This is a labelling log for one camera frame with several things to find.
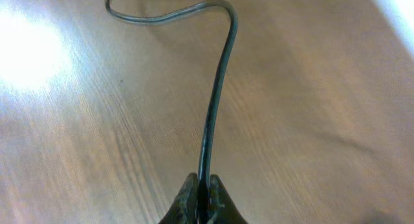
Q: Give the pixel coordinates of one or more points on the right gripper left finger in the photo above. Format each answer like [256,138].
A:
[183,209]

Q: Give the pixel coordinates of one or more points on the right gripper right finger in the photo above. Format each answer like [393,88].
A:
[222,209]

